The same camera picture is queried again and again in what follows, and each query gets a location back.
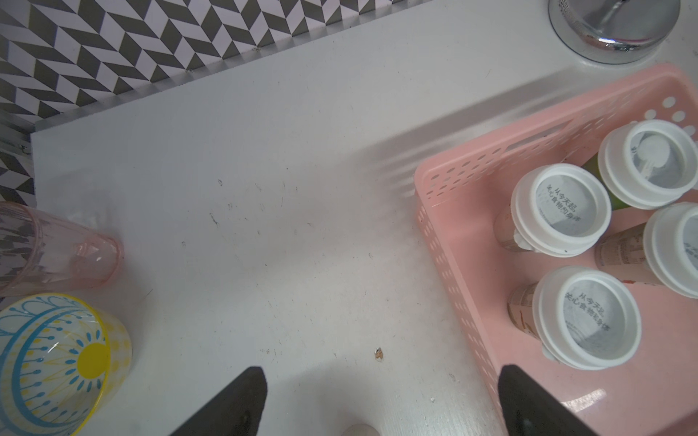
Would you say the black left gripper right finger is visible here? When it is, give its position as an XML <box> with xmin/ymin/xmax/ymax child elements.
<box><xmin>497</xmin><ymin>364</ymin><xmax>595</xmax><ymax>436</ymax></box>

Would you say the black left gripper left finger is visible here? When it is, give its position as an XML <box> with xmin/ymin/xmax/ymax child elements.
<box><xmin>172</xmin><ymin>366</ymin><xmax>267</xmax><ymax>436</ymax></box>

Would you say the pink perforated plastic basket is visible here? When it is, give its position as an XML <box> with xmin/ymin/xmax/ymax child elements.
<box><xmin>414</xmin><ymin>64</ymin><xmax>697</xmax><ymax>435</ymax></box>

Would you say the white lid yogurt cup right-near-basket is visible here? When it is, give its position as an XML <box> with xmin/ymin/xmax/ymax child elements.
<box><xmin>594</xmin><ymin>202</ymin><xmax>697</xmax><ymax>299</ymax></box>

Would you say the green yogurt cup white lid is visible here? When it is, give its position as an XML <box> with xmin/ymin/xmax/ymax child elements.
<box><xmin>583</xmin><ymin>120</ymin><xmax>697</xmax><ymax>211</ymax></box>

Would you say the blue yellow patterned bowl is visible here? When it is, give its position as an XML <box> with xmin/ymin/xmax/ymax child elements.
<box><xmin>1</xmin><ymin>292</ymin><xmax>133</xmax><ymax>435</ymax></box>

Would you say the pink transparent plastic cup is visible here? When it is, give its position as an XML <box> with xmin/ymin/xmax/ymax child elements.
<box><xmin>1</xmin><ymin>202</ymin><xmax>124</xmax><ymax>298</ymax></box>

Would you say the chrome cup holder stand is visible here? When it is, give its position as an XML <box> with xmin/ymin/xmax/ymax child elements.
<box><xmin>548</xmin><ymin>0</ymin><xmax>681</xmax><ymax>65</ymax></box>

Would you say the aluminium corner post left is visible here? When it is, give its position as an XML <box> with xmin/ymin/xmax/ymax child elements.
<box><xmin>0</xmin><ymin>124</ymin><xmax>33</xmax><ymax>156</ymax></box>

